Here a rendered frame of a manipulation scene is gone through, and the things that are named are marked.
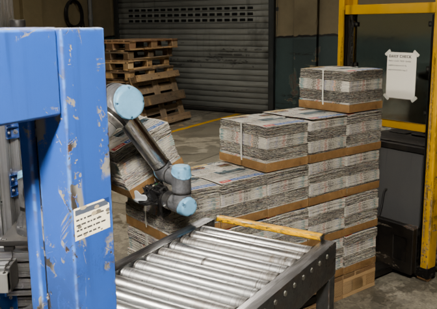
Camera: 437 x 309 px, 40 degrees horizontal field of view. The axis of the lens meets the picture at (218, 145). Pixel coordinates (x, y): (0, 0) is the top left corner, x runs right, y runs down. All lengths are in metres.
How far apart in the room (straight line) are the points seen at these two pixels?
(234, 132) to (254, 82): 7.24
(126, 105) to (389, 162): 2.33
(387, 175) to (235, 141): 1.33
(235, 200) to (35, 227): 2.12
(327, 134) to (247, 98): 7.26
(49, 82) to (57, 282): 0.25
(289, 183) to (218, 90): 7.70
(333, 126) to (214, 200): 0.83
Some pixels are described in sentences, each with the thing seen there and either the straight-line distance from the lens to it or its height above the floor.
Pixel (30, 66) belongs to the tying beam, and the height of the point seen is 1.51.
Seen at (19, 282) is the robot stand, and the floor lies 0.64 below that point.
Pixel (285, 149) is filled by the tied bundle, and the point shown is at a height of 0.93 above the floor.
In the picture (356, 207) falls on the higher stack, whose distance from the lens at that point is 3.51.
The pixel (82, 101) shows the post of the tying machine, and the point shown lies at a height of 1.46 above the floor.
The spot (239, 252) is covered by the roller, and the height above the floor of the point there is 0.79.
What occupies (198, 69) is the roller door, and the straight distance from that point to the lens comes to 10.89.
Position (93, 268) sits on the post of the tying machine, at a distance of 0.79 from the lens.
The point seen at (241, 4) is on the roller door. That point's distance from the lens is 10.42.
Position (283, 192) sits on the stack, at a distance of 3.06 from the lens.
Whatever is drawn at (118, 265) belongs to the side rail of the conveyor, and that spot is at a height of 0.80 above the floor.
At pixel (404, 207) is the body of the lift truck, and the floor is 0.38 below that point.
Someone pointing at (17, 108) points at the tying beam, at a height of 1.47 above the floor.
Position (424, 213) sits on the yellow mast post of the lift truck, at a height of 0.43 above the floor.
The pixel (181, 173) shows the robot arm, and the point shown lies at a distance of 2.30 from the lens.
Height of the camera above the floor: 1.55
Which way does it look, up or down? 11 degrees down
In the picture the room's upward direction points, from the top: 1 degrees counter-clockwise
